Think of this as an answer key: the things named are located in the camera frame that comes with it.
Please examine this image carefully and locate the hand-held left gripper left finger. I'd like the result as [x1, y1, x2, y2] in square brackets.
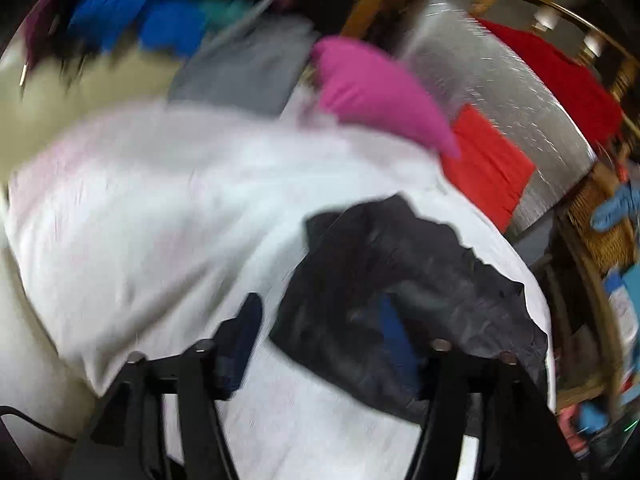
[62, 292, 263, 480]

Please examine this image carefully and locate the silver reflective mat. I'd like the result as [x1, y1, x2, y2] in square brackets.
[397, 0, 601, 241]

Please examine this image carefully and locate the wicker basket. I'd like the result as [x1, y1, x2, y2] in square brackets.
[567, 160, 636, 271]

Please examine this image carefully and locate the black cable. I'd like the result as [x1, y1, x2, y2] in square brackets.
[0, 405, 78, 445]

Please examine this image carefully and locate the grey cloth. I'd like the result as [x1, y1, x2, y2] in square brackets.
[167, 15, 321, 117]

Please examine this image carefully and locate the red folded cloth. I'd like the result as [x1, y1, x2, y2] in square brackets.
[440, 104, 537, 233]

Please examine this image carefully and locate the white bed sheet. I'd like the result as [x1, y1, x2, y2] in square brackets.
[0, 95, 558, 480]

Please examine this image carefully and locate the pink cloth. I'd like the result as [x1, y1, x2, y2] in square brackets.
[312, 36, 462, 158]

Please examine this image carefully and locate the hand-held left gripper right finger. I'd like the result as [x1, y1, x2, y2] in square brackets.
[377, 295, 581, 480]

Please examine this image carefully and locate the teal cloth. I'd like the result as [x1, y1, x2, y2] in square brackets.
[200, 0, 256, 31]

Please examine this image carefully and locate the black puffer jacket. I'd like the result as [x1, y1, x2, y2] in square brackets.
[270, 194, 549, 423]

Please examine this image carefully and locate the large red cloth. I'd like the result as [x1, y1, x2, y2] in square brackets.
[477, 17, 625, 146]

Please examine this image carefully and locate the cream blanket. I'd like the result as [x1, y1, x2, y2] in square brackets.
[0, 42, 188, 136]

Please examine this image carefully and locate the light blue cloth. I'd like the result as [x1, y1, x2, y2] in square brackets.
[590, 182, 640, 233]

